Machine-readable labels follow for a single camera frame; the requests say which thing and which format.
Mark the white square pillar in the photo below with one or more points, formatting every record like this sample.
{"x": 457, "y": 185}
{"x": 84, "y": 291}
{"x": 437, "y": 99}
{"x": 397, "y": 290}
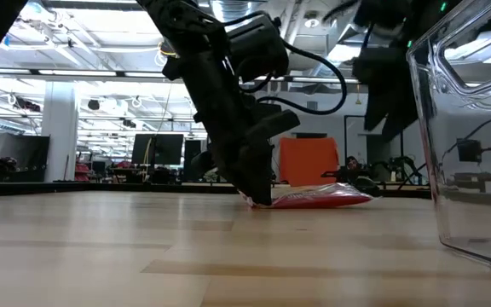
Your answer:
{"x": 60, "y": 128}

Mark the black tube frame stand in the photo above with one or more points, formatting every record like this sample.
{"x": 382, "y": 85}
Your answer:
{"x": 345, "y": 136}

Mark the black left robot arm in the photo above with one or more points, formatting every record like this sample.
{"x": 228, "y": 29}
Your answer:
{"x": 186, "y": 21}

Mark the black tall narrow panel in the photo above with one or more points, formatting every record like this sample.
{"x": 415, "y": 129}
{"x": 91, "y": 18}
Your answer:
{"x": 193, "y": 158}

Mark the red background item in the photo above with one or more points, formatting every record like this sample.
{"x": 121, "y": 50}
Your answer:
{"x": 82, "y": 172}

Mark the black table edge rail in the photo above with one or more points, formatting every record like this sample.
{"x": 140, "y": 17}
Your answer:
{"x": 100, "y": 187}

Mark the long ceiling light strip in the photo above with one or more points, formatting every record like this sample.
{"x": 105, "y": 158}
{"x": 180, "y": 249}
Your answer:
{"x": 49, "y": 73}

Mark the orange cloth cover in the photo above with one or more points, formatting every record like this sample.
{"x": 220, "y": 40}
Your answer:
{"x": 309, "y": 160}

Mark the red butter popcorn bag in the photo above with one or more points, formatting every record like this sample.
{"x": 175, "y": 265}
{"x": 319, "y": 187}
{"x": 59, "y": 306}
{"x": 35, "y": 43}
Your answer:
{"x": 322, "y": 198}

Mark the black computer monitor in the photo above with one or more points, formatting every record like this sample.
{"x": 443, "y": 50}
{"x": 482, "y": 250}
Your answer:
{"x": 160, "y": 149}

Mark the clear plastic basket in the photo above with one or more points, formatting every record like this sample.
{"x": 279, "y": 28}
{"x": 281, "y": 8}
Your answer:
{"x": 463, "y": 213}

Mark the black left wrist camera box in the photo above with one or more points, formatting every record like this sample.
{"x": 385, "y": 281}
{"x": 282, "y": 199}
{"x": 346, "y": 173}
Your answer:
{"x": 258, "y": 47}

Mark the black partition panel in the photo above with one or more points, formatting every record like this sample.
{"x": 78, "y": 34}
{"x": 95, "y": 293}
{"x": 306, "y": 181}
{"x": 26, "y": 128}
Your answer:
{"x": 19, "y": 155}

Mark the small black box on stand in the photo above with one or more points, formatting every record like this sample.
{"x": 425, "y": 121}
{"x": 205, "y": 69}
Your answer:
{"x": 469, "y": 150}

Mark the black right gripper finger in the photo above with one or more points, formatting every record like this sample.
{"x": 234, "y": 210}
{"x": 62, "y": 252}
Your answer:
{"x": 403, "y": 117}
{"x": 375, "y": 113}

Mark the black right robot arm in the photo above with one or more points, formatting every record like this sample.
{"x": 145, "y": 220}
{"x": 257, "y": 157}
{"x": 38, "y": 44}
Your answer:
{"x": 399, "y": 21}

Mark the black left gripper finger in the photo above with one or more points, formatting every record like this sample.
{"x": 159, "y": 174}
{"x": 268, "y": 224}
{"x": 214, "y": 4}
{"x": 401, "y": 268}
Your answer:
{"x": 237, "y": 170}
{"x": 279, "y": 123}

